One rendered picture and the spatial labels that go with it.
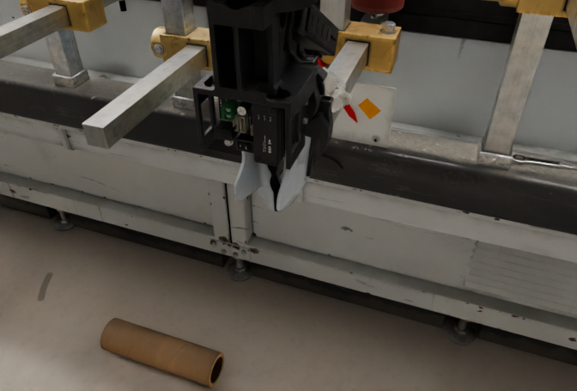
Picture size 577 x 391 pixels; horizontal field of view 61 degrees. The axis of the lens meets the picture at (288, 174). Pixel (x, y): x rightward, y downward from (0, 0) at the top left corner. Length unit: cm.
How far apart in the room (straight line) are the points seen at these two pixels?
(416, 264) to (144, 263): 81
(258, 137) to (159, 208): 115
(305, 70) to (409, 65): 59
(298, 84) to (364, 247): 95
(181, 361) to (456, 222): 72
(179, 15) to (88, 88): 27
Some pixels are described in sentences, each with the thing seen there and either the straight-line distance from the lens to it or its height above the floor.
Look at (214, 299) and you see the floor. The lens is 145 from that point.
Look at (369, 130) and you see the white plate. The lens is 75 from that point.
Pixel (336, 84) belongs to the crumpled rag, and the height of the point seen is 87.
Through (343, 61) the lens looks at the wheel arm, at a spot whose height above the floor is 86.
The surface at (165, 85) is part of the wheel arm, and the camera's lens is 70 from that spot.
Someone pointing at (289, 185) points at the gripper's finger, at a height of 87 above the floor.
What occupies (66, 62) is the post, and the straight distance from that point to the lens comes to 99.
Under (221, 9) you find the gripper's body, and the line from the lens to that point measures 31.
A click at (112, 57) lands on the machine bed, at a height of 66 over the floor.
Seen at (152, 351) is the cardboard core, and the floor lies 7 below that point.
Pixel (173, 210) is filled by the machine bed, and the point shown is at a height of 19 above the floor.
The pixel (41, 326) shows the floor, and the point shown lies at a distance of 153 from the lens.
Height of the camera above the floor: 112
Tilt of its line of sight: 37 degrees down
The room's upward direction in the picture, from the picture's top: straight up
